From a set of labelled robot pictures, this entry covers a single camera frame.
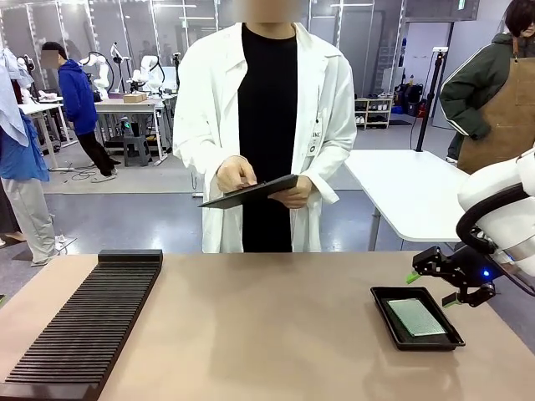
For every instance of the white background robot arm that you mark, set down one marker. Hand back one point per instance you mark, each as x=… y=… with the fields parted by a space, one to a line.
x=148 y=71
x=100 y=67

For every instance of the person in light blue clothing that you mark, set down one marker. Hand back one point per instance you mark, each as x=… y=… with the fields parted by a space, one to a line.
x=21 y=167

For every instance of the white height-adjustable desk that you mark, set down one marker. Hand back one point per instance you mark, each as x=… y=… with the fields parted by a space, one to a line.
x=39 y=109

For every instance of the large white table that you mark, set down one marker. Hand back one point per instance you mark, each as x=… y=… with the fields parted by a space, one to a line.
x=409 y=192

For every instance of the black tripod pole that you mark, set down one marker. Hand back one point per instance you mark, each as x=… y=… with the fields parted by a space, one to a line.
x=428 y=104

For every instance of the person's right forearm white sleeve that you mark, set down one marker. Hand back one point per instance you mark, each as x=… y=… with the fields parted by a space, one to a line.
x=194 y=158

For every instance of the black slotted PCB rack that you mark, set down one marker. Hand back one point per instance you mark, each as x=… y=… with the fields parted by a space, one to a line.
x=83 y=334

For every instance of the wooden shoe shelf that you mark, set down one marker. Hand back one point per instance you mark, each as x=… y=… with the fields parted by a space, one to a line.
x=372 y=113

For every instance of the brown cardboard box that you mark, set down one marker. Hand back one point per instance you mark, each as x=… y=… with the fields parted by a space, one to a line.
x=135 y=97

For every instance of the green perforated PCB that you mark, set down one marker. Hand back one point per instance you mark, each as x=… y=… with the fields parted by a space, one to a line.
x=416 y=317

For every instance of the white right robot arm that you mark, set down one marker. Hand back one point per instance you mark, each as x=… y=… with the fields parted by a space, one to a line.
x=501 y=188

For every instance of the person's left forearm white sleeve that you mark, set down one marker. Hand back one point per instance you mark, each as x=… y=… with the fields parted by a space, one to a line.
x=336 y=167

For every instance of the black bags pile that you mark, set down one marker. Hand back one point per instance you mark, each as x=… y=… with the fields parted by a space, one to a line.
x=409 y=100

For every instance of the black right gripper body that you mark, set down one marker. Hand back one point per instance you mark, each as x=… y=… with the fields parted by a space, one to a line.
x=472 y=269

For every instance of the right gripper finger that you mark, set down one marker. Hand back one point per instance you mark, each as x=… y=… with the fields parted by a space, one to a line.
x=474 y=295
x=430 y=263

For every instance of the person's right hand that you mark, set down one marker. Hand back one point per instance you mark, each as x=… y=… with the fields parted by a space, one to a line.
x=236 y=173

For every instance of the white name badge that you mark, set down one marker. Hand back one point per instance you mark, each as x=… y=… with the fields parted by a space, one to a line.
x=314 y=140

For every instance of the black plastic tray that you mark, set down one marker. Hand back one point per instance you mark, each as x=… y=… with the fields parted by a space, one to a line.
x=376 y=298

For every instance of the white desk with cardboard box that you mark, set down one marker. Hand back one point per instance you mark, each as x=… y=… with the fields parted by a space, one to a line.
x=138 y=106

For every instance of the grey plastic stool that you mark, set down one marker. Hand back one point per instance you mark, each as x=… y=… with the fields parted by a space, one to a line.
x=137 y=150

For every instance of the person in brown apron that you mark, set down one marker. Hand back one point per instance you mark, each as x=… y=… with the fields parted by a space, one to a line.
x=497 y=104

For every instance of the person in blue hoodie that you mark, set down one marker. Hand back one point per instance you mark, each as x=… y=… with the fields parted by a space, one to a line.
x=79 y=100

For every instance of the dark grey clipboard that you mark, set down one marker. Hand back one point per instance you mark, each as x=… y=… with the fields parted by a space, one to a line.
x=251 y=193

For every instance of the person's left hand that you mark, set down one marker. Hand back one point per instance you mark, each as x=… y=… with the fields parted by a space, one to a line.
x=294 y=196

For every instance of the person in white lab coat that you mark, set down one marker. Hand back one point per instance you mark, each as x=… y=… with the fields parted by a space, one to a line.
x=267 y=104

